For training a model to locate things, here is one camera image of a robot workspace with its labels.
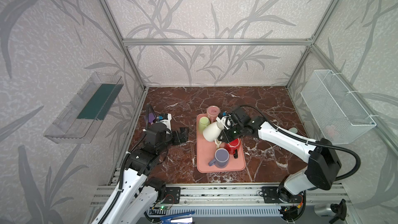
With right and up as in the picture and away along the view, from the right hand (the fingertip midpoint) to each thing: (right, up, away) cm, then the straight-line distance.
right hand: (219, 133), depth 80 cm
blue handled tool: (-24, -35, -13) cm, 44 cm away
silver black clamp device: (+45, -24, -22) cm, 55 cm away
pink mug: (-3, +10, +12) cm, 16 cm away
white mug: (-4, +1, -2) cm, 5 cm away
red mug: (+9, -6, +2) cm, 11 cm away
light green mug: (-8, +4, +9) cm, 13 cm away
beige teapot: (-1, -5, -1) cm, 5 cm away
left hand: (-17, +5, -7) cm, 19 cm away
